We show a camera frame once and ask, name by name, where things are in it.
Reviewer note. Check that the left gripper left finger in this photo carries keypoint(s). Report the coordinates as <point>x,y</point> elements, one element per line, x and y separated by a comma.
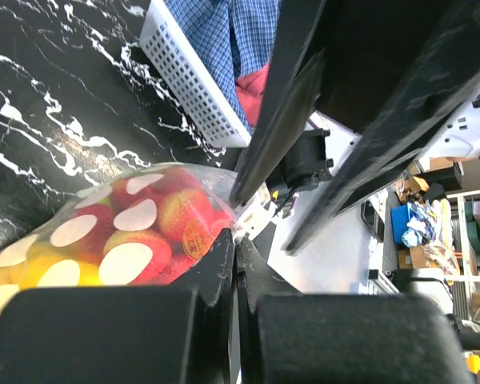
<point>178,333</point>

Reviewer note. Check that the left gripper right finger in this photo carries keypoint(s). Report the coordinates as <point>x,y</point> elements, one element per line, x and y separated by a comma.
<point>290,337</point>

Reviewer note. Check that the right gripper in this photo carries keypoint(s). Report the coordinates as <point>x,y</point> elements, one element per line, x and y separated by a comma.
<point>345,59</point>

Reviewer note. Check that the fake lychee bunch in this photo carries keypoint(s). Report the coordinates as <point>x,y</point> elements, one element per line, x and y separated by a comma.
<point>149,228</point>

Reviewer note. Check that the clear polka dot zip bag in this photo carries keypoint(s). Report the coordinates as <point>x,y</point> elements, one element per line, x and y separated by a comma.
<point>43,258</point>

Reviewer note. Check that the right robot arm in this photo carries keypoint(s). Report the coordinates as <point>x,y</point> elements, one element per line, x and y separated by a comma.
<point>395,70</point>

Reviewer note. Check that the red cloth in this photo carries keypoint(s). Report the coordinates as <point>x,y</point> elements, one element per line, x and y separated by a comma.
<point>250,90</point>

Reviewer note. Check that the blue checkered cloth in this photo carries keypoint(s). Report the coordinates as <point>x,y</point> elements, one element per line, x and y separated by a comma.
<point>232,39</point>

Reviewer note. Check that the white laundry basket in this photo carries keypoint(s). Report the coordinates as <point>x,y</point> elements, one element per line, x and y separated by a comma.
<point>171,54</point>

